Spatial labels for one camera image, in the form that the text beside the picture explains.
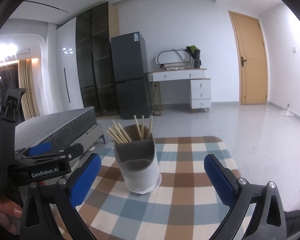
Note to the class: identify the grey bed mattress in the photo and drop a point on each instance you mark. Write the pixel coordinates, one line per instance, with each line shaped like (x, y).
(62, 130)

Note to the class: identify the oval mirror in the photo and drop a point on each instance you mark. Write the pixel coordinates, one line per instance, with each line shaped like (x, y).
(174, 59)

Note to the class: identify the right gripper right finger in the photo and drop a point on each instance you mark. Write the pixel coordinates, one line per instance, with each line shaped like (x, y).
(268, 219)

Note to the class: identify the dark grey refrigerator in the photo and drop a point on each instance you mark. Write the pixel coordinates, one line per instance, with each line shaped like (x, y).
(130, 67)

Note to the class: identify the white paper on floor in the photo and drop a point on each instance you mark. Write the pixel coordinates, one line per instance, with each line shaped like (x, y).
(286, 113)

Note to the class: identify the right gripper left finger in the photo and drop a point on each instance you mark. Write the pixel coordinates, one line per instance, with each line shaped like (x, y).
(38, 221)

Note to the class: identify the grey white utensil holder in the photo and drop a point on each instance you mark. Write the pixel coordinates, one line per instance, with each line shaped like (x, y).
(138, 162)

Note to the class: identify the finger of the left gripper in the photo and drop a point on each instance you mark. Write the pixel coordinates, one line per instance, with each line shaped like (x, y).
(40, 149)

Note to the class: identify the checkered tablecloth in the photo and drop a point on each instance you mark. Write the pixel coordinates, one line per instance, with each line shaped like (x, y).
(184, 206)

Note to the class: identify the white dressing table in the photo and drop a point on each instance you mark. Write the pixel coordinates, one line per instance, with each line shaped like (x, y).
(187, 86)

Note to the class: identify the person's left hand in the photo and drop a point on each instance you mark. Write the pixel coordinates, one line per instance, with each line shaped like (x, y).
(8, 210)

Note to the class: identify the black wrapped flower bouquet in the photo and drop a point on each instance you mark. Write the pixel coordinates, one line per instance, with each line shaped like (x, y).
(195, 54)

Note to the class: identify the wooden door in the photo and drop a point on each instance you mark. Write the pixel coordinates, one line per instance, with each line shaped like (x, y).
(252, 59)

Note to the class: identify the beige curtain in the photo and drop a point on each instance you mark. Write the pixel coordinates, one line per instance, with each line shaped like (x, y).
(30, 78)

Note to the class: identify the black glass cabinet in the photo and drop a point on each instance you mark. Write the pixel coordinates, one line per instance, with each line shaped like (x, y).
(94, 30)

